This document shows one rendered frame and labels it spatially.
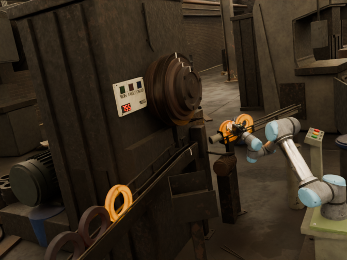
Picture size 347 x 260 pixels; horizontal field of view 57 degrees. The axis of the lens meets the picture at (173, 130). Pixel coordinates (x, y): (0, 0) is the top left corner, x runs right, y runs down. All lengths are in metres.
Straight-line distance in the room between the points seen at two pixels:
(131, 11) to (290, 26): 2.88
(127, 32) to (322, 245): 1.66
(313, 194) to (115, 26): 1.40
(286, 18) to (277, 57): 0.51
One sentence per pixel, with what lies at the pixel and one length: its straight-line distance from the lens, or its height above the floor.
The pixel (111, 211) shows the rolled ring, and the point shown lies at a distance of 1.60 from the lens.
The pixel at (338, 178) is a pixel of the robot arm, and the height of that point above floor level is 0.55.
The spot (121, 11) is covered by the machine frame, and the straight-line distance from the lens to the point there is 1.94.
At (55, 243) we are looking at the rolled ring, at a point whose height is 0.72.
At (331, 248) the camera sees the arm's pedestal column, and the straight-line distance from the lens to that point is 2.13.
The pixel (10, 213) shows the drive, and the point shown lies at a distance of 3.13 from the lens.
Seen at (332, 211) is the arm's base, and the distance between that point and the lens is 2.04.
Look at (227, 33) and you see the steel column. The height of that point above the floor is 1.55.
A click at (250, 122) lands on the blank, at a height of 0.72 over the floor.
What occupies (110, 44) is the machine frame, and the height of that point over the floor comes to 1.45.
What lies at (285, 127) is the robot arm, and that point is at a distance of 1.99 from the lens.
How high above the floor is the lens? 1.38
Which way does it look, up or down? 14 degrees down
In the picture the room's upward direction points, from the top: 9 degrees counter-clockwise
